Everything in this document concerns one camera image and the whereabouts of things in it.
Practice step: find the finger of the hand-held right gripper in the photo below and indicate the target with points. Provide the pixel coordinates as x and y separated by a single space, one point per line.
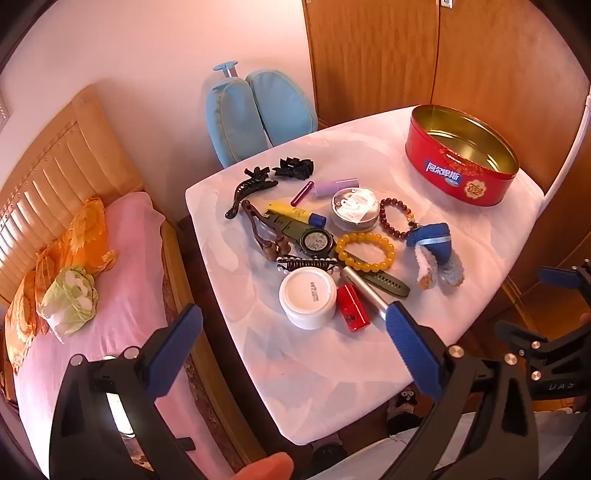
558 277
517 334

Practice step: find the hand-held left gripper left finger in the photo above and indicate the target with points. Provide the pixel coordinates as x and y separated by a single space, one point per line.
178 346

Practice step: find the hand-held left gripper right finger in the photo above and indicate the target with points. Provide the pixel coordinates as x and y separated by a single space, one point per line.
411 341

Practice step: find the silver metal tube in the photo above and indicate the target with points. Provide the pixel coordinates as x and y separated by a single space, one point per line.
364 288

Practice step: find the black pearl hair clip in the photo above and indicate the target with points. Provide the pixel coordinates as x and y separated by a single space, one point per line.
304 264

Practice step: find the green digital wristwatch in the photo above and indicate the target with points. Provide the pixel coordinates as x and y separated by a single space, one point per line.
314 242

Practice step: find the red round tin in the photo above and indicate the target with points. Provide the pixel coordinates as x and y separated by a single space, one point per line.
438 175

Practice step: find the person's right hand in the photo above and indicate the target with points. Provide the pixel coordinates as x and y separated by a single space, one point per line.
585 319

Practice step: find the person's left hand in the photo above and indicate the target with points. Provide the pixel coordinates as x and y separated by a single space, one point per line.
265 468

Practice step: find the red lipstick case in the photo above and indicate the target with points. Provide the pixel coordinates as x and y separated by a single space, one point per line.
353 309

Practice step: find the person's light clothing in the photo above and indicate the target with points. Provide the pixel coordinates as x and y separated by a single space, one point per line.
563 443

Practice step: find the dark patterned slipper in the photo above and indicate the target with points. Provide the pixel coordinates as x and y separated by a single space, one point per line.
405 410

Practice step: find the white fluffy charm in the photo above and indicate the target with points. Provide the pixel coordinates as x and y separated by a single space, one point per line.
425 272

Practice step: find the light blue knitted charm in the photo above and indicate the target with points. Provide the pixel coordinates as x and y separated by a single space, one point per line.
452 274

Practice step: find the gold round tin lid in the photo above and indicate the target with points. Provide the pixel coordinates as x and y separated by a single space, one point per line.
117 413

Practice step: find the pink bed sheet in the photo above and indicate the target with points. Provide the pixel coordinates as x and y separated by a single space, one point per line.
134 258

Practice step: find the blue ribboned fabric pouch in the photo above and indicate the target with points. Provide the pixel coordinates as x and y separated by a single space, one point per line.
436 237

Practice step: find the white round jar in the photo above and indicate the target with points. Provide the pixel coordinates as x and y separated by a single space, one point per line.
307 297

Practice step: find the green cabbage plush toy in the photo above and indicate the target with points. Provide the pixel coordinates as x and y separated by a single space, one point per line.
69 295

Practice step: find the white pipe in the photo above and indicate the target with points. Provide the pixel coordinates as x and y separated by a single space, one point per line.
575 147

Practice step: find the brown wooden slingshot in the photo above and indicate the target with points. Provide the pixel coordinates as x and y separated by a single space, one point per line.
256 226

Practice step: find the round clear-lid metal container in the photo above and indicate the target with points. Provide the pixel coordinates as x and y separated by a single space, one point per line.
353 210

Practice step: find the orange floral pillow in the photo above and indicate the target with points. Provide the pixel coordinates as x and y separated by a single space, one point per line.
87 230
21 314

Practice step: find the long black hair clip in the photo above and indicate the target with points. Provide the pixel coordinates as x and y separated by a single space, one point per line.
240 191

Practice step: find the lilac lipstick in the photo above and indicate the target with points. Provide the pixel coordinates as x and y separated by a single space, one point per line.
332 188

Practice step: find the yellow tube with blue cap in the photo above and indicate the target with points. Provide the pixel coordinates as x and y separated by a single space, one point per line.
291 212

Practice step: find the small purple tube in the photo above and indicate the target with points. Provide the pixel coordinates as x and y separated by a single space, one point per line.
302 194

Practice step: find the black claw hair clip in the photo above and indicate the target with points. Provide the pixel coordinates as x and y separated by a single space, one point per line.
295 168

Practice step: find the beige padded headboard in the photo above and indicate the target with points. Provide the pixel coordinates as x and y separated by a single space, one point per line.
55 175

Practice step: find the blue padded chair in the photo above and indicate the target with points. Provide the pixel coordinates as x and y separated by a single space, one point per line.
231 120

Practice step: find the wooden wardrobe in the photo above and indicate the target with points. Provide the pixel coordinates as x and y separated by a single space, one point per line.
369 55

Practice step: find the wooden bed frame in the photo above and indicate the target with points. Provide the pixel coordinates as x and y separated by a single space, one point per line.
212 369

